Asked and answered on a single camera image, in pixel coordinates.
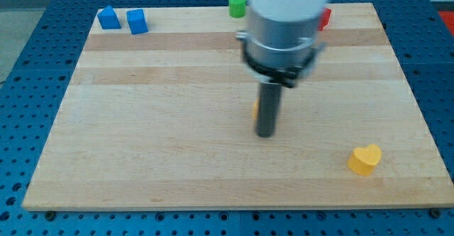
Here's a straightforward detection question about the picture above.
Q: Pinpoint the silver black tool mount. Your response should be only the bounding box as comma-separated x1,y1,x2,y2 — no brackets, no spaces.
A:
236,9,321,89

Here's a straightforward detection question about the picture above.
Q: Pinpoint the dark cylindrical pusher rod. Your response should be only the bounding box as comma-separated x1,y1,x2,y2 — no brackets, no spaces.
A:
255,83,282,137

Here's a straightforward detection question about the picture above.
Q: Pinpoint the yellow hexagon block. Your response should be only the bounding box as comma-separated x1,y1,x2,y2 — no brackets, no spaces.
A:
252,100,259,120

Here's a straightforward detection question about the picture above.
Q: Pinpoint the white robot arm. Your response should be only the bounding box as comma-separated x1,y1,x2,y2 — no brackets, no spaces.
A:
236,0,330,137

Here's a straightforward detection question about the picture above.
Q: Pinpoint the yellow heart block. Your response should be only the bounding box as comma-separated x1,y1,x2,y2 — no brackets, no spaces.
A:
347,144,382,176

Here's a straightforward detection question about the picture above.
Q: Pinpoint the red block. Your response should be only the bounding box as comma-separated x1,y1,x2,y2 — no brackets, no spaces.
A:
318,7,331,31

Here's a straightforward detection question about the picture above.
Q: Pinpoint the green cylinder block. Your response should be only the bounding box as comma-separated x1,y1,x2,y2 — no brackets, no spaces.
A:
228,0,246,18

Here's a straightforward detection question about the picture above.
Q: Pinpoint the wooden board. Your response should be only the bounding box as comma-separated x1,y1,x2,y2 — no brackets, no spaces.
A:
23,3,453,211

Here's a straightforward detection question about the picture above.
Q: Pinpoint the blue cube block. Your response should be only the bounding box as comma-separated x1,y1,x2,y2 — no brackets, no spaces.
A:
126,9,148,35

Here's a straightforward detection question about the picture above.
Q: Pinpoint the blue pentagon block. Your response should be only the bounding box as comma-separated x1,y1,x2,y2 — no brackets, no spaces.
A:
97,5,121,30

